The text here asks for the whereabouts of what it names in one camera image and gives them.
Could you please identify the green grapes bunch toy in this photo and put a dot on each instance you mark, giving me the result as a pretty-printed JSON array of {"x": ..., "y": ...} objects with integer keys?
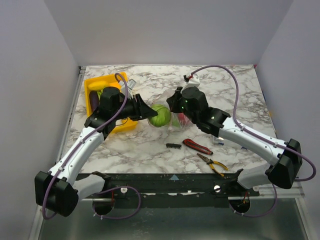
[{"x": 175, "y": 121}]

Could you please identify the red black utility knife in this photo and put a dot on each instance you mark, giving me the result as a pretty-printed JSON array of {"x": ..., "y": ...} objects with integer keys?
[{"x": 197, "y": 147}]

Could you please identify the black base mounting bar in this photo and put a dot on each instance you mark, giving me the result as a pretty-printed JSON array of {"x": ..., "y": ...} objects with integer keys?
[{"x": 132, "y": 197}]

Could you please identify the clear zip top bag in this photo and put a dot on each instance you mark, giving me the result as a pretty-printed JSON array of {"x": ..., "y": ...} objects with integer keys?
[{"x": 162, "y": 99}]

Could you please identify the yellow lemon toy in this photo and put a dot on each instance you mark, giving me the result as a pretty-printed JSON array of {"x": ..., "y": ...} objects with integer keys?
[{"x": 97, "y": 85}]

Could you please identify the purple eggplant toy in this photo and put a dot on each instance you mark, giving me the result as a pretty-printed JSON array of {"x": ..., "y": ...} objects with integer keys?
[{"x": 94, "y": 100}]

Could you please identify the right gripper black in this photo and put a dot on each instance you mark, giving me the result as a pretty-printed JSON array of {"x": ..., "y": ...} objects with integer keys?
[{"x": 175, "y": 100}]

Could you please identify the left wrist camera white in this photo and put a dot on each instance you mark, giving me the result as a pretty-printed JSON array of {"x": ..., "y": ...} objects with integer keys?
[{"x": 130, "y": 86}]

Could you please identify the yellow handled pliers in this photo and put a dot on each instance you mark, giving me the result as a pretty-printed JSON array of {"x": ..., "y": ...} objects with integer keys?
[{"x": 211, "y": 164}]

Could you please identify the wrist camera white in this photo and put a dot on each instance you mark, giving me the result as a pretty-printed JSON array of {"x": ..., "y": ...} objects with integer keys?
[
  {"x": 191, "y": 81},
  {"x": 130, "y": 86}
]

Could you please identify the green cabbage toy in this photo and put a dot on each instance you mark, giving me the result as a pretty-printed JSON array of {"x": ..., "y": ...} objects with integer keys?
[{"x": 163, "y": 116}]

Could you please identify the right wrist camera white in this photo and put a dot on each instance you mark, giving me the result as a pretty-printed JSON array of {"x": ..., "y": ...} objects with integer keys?
[{"x": 191, "y": 81}]

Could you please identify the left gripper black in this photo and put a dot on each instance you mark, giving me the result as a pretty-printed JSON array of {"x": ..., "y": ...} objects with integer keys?
[{"x": 141, "y": 110}]

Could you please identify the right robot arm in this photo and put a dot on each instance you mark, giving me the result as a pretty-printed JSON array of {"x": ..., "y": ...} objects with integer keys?
[{"x": 283, "y": 159}]

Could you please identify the clear small plastic box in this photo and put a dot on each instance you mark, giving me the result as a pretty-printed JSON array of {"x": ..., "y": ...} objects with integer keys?
[{"x": 218, "y": 141}]

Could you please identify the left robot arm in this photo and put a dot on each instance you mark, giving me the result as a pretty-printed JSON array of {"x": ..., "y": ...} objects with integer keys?
[{"x": 97, "y": 127}]

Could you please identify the red apple toy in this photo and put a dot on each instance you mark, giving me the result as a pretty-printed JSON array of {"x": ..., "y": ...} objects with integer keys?
[{"x": 183, "y": 120}]

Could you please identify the yellow plastic tray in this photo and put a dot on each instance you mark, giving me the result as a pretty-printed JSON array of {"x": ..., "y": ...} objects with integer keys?
[{"x": 123, "y": 125}]

